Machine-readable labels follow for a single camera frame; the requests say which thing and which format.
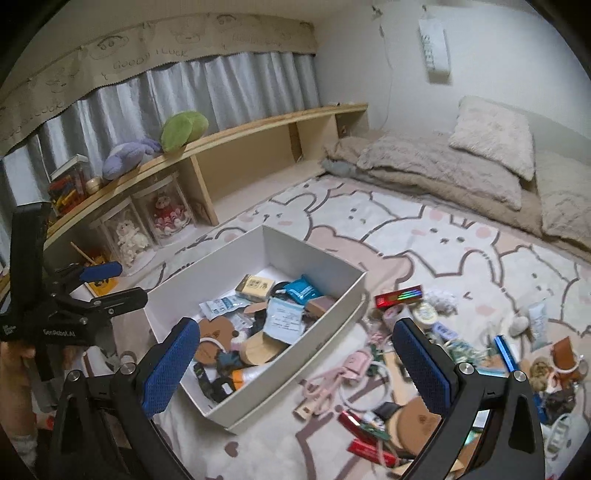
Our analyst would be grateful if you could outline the beige folded duvet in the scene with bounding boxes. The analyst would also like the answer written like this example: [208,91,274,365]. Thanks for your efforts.
[320,130,591,253]

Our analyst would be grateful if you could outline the dark fuzzy scrunchie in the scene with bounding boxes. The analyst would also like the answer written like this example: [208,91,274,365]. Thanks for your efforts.
[542,382,579,424]

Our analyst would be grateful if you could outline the pink charging cable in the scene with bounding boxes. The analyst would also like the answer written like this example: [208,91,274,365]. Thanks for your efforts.
[295,347,376,422]

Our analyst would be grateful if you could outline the round cream tin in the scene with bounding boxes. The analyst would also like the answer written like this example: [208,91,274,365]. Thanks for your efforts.
[412,305,439,332]

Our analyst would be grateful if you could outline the person's left forearm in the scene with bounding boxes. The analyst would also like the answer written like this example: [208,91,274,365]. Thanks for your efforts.
[0,369,38,469]

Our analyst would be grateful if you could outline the brown leather pouch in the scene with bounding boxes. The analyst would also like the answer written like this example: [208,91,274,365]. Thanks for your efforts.
[551,336,581,376]

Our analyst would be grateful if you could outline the brown wooden box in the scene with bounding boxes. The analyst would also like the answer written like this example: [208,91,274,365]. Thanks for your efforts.
[304,294,339,318]

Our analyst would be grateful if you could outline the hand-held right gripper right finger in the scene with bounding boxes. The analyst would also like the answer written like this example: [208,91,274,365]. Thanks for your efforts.
[390,318,546,480]

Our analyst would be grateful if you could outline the white hoop ring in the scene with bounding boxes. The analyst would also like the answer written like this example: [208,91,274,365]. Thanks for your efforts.
[338,361,394,410]

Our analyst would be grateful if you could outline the yellow tissue pack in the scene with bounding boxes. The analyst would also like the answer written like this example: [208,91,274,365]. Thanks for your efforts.
[235,274,276,302]

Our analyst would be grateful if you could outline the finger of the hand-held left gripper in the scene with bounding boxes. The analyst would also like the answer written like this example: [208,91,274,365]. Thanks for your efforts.
[60,286,149,320]
[54,260,124,291]

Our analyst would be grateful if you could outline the white crochet piece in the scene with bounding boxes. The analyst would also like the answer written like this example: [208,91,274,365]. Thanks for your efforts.
[424,287,459,315]

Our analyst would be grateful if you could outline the cyan wipes packet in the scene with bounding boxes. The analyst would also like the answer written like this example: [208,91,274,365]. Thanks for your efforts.
[281,275,321,304]

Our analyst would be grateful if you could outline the wooden headboard shelf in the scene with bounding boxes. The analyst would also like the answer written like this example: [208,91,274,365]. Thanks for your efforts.
[0,102,369,296]

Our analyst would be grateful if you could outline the person's left hand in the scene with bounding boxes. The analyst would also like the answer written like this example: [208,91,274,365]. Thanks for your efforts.
[0,342,38,374]

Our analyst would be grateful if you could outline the white storage box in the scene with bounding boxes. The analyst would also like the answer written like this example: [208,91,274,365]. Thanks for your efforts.
[142,224,369,433]

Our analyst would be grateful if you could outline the thin hanging cord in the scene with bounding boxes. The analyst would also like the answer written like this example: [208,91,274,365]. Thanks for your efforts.
[370,4,399,131]

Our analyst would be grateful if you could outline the white tape roll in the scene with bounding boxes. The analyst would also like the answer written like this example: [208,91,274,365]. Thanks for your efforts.
[382,305,415,332]

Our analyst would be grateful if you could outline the small fluffy beige pillow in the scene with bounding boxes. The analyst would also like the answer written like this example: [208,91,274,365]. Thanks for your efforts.
[448,95,536,182]

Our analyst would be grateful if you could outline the oval wooden board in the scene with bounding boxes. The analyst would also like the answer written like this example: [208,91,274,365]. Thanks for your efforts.
[241,329,288,368]

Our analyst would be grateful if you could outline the light blue labelled packet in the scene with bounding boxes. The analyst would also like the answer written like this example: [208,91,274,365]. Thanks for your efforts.
[263,296,306,345]

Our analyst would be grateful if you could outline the white sachet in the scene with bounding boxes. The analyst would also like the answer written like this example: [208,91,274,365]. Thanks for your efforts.
[198,296,253,320]

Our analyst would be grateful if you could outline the red holographic box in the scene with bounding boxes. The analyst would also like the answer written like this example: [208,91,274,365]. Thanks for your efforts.
[374,284,426,310]

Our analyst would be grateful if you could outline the white hanging power strip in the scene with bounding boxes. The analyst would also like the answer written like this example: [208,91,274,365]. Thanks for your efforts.
[417,17,452,85]

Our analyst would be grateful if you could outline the green plush toy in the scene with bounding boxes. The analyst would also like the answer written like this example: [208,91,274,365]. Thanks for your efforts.
[160,111,210,154]

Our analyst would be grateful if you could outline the grey curtain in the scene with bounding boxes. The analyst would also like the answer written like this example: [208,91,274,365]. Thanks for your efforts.
[0,50,322,213]

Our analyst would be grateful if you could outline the bunny print bed sheet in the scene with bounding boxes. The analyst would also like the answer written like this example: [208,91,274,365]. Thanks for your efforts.
[111,176,591,480]

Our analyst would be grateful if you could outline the long red box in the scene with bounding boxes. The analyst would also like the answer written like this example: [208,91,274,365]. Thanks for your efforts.
[348,438,401,468]
[338,411,365,437]

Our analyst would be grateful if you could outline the white drawstring pouch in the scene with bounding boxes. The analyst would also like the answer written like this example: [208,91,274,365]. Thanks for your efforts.
[525,296,551,354]

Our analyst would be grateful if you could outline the yellow cardboard box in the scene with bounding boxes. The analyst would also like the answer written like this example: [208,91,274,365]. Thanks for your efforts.
[87,250,122,297]

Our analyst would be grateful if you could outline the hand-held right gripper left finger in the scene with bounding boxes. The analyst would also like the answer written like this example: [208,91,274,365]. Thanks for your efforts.
[48,316,202,480]

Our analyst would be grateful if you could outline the clear case white lamb doll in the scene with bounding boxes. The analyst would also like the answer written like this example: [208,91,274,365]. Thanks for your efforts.
[89,202,154,269]

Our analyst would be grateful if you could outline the clear box colourful items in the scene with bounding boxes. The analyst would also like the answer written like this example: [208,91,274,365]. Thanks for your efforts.
[47,154,92,216]

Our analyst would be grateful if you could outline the purple plush toy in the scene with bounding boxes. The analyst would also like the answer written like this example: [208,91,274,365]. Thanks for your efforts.
[100,137,163,182]

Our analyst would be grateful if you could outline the clear case red doll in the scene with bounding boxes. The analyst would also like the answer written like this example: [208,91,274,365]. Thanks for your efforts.
[130,172,198,248]

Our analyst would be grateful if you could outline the beige printed curtain valance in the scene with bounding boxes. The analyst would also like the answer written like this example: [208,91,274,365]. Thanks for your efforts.
[0,11,319,158]

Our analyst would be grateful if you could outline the round cork coaster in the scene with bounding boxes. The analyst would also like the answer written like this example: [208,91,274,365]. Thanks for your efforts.
[386,396,445,456]
[195,315,239,366]

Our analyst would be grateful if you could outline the knotted rope ball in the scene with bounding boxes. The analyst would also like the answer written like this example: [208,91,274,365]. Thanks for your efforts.
[527,357,563,394]

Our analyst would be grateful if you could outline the shiny blue bar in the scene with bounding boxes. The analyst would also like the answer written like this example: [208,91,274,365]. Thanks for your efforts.
[493,333,521,373]

